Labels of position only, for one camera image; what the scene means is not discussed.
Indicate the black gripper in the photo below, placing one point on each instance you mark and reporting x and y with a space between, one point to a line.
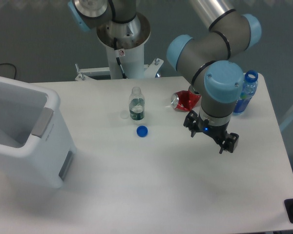
195 124

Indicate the white trash can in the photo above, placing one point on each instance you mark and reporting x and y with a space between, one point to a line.
35 143

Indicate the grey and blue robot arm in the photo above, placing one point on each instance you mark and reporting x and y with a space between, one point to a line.
205 64

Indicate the crushed red soda can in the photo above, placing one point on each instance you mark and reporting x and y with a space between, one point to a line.
184 100

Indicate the blue bottle cap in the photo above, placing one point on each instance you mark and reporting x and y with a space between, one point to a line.
142 131

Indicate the blue plastic drink bottle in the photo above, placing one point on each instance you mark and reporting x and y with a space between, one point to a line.
249 88

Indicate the clear plastic bottle green label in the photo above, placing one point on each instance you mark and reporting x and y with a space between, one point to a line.
136 104

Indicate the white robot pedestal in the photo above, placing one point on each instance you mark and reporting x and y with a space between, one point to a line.
125 49

